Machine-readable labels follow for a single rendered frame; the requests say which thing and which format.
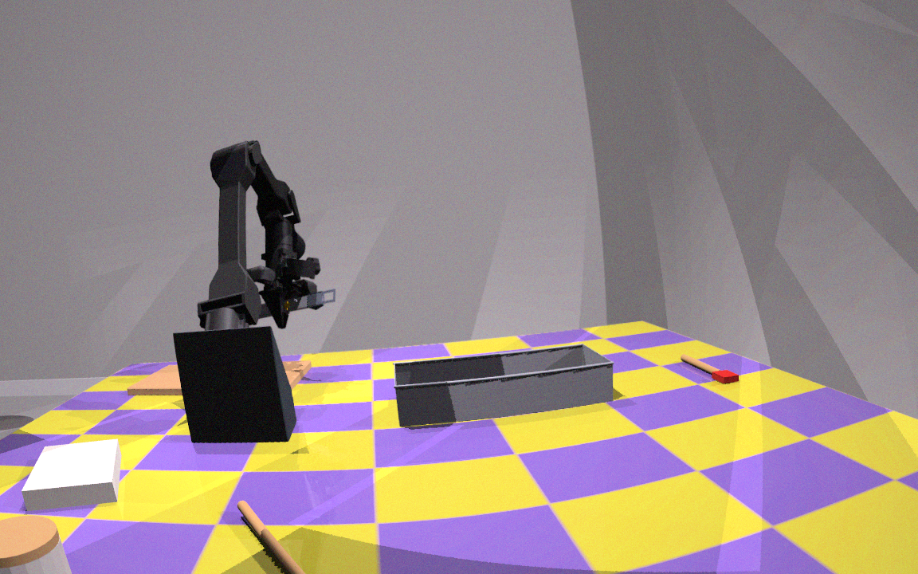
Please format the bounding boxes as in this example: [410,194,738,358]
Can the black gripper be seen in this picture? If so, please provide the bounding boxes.
[247,244,317,329]

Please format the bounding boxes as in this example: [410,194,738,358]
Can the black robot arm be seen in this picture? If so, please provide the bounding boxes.
[198,140,320,331]

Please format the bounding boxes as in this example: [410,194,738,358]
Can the white flat box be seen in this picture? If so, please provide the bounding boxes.
[22,439,122,511]

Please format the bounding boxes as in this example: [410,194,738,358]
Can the light wooden board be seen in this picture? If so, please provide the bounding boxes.
[127,360,312,395]

